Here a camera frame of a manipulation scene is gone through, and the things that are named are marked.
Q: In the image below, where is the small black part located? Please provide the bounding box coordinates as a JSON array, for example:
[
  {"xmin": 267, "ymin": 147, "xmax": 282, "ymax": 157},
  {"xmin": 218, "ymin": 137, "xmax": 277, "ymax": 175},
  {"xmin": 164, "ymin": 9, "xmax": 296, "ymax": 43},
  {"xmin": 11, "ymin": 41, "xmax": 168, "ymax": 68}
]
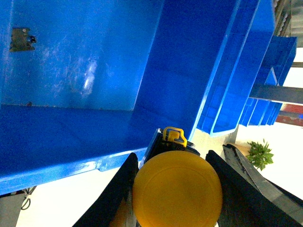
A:
[{"xmin": 9, "ymin": 27, "xmax": 36, "ymax": 52}]

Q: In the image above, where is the yellow button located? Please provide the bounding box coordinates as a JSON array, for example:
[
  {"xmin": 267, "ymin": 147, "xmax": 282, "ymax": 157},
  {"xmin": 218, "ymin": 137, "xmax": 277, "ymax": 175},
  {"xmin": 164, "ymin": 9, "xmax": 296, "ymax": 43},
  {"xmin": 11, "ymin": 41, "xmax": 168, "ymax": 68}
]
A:
[{"xmin": 132, "ymin": 127, "xmax": 223, "ymax": 227}]

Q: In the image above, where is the green potted plant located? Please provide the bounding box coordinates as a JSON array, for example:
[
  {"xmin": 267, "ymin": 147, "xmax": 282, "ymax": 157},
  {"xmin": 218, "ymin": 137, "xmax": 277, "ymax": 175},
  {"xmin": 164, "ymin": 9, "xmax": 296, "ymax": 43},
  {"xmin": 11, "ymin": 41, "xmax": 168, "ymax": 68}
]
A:
[{"xmin": 246, "ymin": 139, "xmax": 274, "ymax": 171}]

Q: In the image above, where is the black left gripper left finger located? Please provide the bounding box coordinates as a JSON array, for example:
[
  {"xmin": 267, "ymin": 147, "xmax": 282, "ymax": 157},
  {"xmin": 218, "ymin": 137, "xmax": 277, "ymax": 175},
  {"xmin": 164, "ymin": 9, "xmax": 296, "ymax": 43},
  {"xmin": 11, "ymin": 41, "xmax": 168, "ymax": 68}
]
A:
[{"xmin": 74, "ymin": 153, "xmax": 138, "ymax": 227}]

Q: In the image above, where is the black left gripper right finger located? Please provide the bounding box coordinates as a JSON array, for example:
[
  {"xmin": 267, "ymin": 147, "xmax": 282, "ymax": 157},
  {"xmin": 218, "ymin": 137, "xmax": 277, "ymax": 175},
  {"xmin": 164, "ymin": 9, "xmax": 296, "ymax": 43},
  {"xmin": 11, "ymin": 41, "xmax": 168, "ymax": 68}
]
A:
[{"xmin": 205, "ymin": 144, "xmax": 303, "ymax": 227}]

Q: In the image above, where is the blue bin rightmost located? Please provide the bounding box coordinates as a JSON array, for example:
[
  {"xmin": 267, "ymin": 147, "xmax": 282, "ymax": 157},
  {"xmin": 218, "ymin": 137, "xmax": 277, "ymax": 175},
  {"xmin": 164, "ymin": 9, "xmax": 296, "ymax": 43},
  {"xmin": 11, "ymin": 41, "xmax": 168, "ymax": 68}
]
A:
[{"xmin": 239, "ymin": 36, "xmax": 297, "ymax": 126}]

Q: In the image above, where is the blue target bin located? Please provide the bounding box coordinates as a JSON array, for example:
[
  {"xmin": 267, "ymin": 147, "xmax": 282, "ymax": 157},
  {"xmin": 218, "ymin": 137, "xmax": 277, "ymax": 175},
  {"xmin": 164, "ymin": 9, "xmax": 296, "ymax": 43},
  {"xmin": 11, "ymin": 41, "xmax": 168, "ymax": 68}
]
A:
[{"xmin": 0, "ymin": 0, "xmax": 275, "ymax": 194}]

